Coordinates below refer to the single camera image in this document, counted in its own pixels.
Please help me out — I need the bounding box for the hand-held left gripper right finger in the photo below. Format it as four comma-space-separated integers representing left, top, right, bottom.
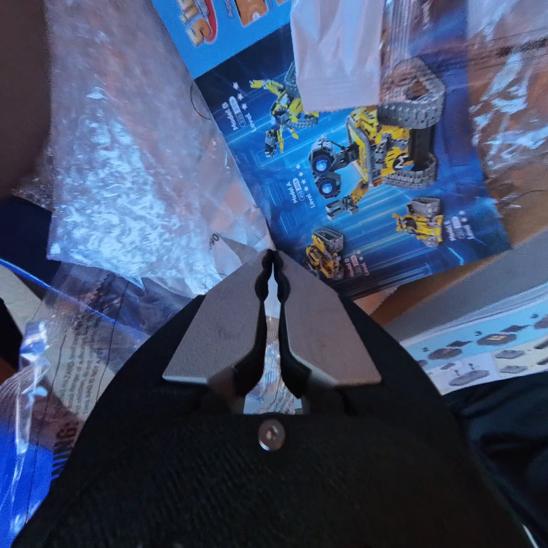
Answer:
273, 249, 382, 414

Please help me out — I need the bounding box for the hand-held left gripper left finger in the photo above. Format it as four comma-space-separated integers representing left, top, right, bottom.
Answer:
162, 249, 275, 414

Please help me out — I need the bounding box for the clear plastic bag printed warning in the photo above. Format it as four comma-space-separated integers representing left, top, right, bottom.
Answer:
0, 257, 300, 548

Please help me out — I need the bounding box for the crinkled clear plastic bag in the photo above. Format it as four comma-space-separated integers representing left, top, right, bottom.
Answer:
13, 0, 275, 296
377, 0, 548, 215

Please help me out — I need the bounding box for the blue robot kit box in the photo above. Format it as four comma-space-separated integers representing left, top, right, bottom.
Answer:
150, 0, 514, 300

